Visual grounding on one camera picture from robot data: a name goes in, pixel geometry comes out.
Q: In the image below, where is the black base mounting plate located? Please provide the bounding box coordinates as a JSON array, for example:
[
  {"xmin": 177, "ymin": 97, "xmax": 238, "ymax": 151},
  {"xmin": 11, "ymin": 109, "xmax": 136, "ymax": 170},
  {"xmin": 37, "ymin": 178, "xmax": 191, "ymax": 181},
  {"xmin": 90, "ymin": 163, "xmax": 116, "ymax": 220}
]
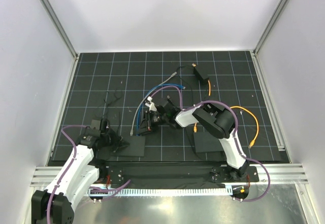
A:
[{"xmin": 107, "ymin": 165, "xmax": 259, "ymax": 184}]

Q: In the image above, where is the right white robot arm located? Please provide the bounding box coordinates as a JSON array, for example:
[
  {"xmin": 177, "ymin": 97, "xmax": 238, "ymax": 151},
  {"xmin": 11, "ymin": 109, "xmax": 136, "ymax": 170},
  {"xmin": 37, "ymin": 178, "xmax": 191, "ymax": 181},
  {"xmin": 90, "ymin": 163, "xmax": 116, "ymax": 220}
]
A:
[{"xmin": 136, "ymin": 96, "xmax": 249, "ymax": 181}]

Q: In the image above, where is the thin black power cable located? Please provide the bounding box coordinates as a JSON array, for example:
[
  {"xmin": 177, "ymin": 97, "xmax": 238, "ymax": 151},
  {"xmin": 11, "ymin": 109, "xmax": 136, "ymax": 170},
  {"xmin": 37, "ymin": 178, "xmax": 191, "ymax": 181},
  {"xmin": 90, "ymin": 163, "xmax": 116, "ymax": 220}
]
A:
[{"xmin": 92, "ymin": 87, "xmax": 123, "ymax": 133}]

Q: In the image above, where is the black network switch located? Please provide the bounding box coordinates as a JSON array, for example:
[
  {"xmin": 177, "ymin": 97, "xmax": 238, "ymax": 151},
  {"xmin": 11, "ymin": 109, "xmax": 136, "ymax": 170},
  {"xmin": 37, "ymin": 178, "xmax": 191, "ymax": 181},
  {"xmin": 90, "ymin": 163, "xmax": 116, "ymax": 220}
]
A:
[
  {"xmin": 112, "ymin": 136, "xmax": 146, "ymax": 157},
  {"xmin": 193, "ymin": 132, "xmax": 223, "ymax": 153}
]

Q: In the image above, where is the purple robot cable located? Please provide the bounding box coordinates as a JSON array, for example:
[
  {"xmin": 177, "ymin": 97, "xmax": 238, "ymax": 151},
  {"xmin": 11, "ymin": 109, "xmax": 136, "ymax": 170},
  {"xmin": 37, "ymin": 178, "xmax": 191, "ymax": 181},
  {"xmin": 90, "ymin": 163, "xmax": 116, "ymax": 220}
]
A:
[
  {"xmin": 46, "ymin": 123, "xmax": 132, "ymax": 224},
  {"xmin": 147, "ymin": 84, "xmax": 272, "ymax": 203}
]

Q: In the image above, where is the white slotted cable duct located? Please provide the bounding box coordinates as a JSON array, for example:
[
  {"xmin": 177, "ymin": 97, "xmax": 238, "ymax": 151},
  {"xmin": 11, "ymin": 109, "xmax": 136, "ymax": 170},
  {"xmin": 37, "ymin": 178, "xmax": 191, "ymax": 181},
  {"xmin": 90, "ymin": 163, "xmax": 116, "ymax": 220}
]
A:
[{"xmin": 86, "ymin": 186, "xmax": 233, "ymax": 197}]

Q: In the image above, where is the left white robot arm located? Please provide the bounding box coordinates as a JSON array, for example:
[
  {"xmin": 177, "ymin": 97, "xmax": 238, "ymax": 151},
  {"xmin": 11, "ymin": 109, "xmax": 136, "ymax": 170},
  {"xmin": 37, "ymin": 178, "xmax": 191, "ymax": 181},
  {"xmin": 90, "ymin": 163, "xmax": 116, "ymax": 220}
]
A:
[{"xmin": 31, "ymin": 118, "xmax": 130, "ymax": 223}]

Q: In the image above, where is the blue ethernet cable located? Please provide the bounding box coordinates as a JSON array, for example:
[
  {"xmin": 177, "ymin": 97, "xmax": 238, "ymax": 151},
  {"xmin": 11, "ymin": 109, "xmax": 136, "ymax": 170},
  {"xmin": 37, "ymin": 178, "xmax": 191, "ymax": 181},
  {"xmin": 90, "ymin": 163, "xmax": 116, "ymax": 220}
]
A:
[{"xmin": 134, "ymin": 83, "xmax": 187, "ymax": 136}]

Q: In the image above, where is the black power adapter block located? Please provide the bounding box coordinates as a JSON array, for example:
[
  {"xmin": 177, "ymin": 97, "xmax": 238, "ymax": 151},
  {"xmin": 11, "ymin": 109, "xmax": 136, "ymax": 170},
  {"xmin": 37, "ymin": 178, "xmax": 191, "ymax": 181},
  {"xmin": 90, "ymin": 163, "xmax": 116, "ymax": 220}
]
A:
[{"xmin": 193, "ymin": 66, "xmax": 209, "ymax": 84}]

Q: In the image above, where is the orange ethernet cable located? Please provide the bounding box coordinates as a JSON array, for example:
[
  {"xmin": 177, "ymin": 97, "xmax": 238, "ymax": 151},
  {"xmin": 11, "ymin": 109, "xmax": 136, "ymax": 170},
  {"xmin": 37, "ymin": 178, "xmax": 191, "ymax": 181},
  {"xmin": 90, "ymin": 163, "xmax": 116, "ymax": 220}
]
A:
[{"xmin": 193, "ymin": 79, "xmax": 259, "ymax": 149}]

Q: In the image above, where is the black cable with plug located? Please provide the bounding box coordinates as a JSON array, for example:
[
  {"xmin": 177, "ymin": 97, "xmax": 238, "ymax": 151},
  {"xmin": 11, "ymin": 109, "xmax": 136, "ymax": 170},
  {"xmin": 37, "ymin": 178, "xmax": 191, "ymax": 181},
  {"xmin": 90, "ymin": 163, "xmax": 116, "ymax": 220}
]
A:
[{"xmin": 167, "ymin": 62, "xmax": 204, "ymax": 156}]

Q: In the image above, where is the gray ethernet cable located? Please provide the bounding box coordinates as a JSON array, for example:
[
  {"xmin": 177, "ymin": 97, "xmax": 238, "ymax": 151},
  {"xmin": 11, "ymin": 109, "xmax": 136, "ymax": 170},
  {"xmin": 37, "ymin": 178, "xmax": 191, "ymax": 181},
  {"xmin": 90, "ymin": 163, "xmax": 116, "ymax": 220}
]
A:
[{"xmin": 129, "ymin": 71, "xmax": 179, "ymax": 136}]

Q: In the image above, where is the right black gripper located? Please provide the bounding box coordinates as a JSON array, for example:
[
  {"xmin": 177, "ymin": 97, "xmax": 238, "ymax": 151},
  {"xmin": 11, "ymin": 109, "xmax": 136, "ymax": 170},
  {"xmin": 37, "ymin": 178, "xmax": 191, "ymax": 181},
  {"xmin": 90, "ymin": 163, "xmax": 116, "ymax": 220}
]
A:
[{"xmin": 137, "ymin": 111, "xmax": 168, "ymax": 135}]

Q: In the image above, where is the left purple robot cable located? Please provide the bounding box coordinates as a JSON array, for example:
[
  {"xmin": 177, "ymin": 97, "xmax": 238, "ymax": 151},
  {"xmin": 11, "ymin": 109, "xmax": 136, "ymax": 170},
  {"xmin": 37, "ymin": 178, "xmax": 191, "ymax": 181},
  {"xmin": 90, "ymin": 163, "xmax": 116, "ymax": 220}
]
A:
[{"xmin": 46, "ymin": 123, "xmax": 132, "ymax": 224}]

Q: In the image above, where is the black grid mat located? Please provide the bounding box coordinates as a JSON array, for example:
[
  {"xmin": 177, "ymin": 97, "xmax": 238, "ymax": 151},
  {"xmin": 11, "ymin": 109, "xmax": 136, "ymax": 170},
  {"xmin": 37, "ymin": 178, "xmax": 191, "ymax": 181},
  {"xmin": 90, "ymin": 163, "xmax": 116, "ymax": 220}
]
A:
[{"xmin": 49, "ymin": 51, "xmax": 289, "ymax": 165}]

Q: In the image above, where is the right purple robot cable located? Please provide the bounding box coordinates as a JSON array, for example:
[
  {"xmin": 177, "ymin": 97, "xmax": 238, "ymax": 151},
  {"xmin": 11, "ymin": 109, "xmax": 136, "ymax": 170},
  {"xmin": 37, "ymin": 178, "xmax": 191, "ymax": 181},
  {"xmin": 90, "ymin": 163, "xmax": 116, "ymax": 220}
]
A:
[{"xmin": 147, "ymin": 84, "xmax": 272, "ymax": 203}]

